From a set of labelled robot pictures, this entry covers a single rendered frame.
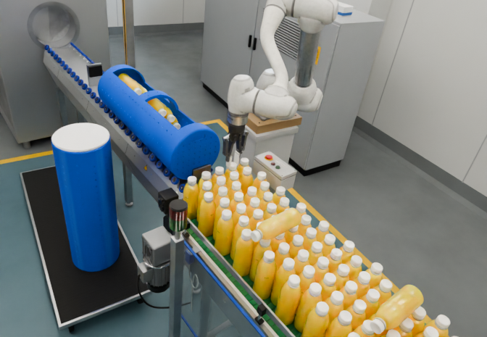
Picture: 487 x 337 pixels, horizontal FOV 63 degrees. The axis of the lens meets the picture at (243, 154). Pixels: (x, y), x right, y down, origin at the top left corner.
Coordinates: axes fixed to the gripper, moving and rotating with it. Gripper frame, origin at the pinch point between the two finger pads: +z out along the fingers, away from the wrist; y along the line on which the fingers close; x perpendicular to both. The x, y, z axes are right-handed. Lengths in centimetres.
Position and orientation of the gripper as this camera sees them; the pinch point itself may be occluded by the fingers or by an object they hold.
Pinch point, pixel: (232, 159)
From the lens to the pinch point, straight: 183.9
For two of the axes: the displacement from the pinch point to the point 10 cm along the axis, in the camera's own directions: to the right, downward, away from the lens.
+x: 6.2, 4.9, -6.2
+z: -1.1, 8.3, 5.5
